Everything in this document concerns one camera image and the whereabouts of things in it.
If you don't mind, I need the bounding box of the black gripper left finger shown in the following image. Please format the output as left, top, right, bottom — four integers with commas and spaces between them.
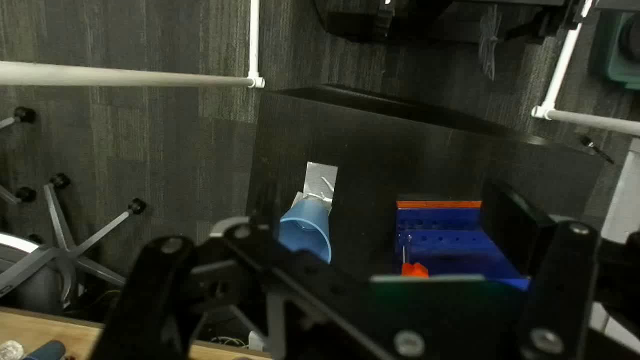
87, 221, 267, 360

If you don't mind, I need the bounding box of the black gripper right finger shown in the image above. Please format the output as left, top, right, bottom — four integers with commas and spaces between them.
479, 182, 603, 360

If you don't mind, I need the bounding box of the small orange object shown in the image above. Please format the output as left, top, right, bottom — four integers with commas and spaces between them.
400, 245, 432, 280

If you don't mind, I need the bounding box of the large blue cup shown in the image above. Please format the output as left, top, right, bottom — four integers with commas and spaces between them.
276, 190, 334, 266

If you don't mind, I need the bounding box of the teal plastic object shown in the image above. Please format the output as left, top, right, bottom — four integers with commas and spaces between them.
595, 7, 640, 91

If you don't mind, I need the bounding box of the wooden desk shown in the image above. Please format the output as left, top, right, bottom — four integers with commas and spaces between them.
0, 305, 272, 360

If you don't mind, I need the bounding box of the black office chair base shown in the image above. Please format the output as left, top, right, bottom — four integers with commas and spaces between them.
0, 171, 150, 316

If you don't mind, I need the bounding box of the blue rack with orange edge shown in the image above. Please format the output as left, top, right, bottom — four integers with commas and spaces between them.
393, 197, 533, 291

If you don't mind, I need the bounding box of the white pvc pipe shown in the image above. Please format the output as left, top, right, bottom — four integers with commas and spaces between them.
531, 105, 640, 139
245, 0, 264, 80
531, 0, 595, 121
0, 59, 267, 89

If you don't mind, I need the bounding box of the clear plastic sheet piece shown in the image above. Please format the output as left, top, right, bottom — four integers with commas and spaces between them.
302, 160, 340, 206

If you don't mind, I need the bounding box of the black cabinet table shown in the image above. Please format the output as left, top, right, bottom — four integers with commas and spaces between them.
245, 83, 622, 301

